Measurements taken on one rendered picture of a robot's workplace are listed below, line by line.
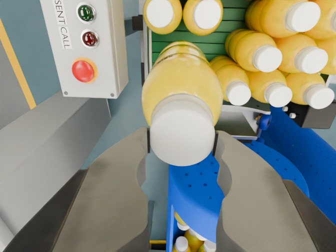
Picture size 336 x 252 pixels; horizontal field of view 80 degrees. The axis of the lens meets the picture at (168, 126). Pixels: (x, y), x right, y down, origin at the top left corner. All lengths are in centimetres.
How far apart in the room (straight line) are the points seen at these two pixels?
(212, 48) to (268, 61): 21
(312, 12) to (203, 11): 15
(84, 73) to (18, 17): 142
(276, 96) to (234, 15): 24
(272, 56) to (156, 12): 19
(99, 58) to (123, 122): 135
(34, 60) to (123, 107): 70
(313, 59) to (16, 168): 88
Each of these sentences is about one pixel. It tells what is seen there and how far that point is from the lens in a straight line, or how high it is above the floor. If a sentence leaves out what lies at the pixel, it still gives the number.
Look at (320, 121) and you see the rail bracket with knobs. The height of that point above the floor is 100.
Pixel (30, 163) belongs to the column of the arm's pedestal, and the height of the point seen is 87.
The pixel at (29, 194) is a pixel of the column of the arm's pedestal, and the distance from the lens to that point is 94.
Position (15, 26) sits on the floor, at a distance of 180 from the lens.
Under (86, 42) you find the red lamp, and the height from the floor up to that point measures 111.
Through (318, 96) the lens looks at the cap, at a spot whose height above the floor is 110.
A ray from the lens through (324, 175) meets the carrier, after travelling 104.
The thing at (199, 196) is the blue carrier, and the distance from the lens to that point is 39.
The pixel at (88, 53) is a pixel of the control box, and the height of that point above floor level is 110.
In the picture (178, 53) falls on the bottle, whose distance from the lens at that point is 19.
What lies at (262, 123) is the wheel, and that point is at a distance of 56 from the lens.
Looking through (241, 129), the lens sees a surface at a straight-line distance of 50.
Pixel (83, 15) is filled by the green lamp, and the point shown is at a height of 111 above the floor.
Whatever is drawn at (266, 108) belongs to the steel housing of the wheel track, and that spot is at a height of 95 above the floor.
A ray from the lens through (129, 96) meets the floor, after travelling 158.
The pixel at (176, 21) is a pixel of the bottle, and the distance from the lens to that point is 38.
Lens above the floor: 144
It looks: 60 degrees down
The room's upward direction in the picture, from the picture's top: 174 degrees counter-clockwise
